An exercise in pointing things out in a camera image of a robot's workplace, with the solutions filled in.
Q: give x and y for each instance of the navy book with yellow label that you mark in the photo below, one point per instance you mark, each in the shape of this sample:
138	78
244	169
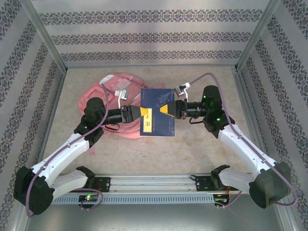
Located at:
158	125

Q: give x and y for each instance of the pink backpack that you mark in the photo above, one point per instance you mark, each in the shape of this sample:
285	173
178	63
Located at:
93	92

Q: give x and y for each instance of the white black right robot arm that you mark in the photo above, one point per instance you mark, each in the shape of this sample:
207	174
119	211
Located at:
240	144

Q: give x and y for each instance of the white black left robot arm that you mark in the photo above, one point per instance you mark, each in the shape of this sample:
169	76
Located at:
62	156

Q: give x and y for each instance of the left controller board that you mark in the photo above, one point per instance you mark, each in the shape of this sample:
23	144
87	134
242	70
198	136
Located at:
89	198

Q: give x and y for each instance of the controller board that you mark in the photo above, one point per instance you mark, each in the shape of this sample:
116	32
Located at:
220	199
89	198

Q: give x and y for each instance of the right controller board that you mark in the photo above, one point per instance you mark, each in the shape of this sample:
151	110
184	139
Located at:
220	199

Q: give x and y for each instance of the grey metal shelf panel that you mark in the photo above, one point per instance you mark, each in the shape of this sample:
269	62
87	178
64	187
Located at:
154	219

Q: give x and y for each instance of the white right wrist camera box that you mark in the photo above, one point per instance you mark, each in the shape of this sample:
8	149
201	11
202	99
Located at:
179	89

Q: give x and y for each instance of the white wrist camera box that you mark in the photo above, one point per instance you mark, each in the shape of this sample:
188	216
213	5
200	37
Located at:
179	89
124	95

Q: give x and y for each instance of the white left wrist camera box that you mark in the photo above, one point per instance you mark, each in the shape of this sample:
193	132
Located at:
124	95

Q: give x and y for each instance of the aluminium table back rail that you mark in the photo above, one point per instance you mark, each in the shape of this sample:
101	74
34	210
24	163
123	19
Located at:
223	66

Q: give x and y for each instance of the aluminium table side rail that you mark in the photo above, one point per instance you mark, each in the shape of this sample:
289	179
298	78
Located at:
247	108
50	120

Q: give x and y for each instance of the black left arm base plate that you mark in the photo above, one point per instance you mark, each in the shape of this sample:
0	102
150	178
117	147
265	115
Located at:
104	184

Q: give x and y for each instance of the aluminium mounting rail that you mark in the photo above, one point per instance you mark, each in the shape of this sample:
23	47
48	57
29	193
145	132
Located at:
149	183

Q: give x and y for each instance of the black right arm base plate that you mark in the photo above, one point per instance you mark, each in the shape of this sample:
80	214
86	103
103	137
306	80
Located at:
202	184

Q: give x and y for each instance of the aluminium frame post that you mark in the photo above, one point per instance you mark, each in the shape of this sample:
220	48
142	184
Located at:
258	31
43	31

